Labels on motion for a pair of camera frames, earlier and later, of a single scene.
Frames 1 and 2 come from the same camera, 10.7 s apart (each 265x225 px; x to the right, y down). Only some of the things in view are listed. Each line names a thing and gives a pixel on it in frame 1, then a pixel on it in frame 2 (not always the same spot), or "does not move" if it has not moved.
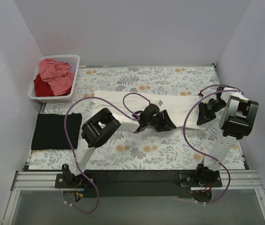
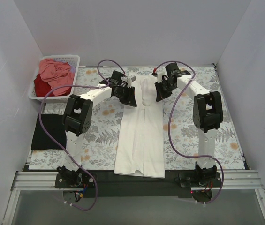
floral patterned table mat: [174, 149] does not move
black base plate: [138, 183] does not move
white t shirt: [181, 110] to [140, 144]
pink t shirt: [57, 74] does not move
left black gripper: [161, 120] to [124, 92]
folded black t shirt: [49, 132] does not move
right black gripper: [205, 112] to [163, 87]
